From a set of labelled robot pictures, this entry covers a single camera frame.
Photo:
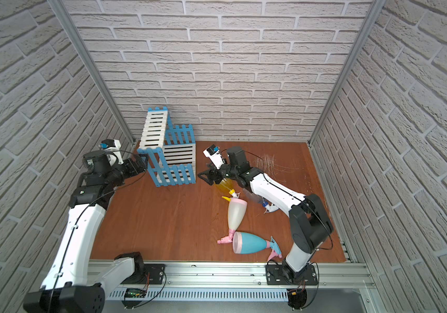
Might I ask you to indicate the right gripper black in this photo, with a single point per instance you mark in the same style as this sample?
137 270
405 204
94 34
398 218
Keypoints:
214 174

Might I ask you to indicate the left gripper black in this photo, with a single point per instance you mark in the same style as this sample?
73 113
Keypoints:
136 165

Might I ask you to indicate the yellow spray bottle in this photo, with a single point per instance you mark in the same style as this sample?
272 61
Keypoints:
226 186

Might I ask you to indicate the blue white wooden shelf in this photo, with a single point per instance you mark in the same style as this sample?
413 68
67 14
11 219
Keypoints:
171 149

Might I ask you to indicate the white pink spray bottle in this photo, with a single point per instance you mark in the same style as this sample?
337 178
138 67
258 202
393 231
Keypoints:
235 215

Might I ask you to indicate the clear blue spray bottle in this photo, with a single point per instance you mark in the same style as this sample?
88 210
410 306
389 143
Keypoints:
265 205

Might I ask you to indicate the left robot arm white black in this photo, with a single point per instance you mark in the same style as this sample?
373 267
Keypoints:
66 287

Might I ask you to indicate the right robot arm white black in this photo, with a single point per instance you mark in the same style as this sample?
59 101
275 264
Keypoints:
310 225

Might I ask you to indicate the teal pink spray bottle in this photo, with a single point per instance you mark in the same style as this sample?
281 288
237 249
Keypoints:
247 243

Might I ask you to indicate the small green circuit board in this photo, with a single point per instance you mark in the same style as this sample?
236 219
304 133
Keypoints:
135 293

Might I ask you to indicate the black round connector box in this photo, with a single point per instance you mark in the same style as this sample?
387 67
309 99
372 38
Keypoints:
297 298

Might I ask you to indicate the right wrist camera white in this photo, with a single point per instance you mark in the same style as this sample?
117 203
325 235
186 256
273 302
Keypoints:
214 154

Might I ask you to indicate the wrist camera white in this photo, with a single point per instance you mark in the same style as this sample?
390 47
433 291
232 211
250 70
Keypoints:
111 149
214 154

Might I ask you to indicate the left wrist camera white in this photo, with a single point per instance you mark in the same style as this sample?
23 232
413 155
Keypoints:
111 149

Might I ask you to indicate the aluminium front rail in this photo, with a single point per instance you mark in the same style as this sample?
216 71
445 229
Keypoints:
227 281

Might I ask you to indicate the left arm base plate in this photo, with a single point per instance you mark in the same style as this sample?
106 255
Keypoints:
153 274

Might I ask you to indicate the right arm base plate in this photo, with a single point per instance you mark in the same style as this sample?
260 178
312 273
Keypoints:
282 274

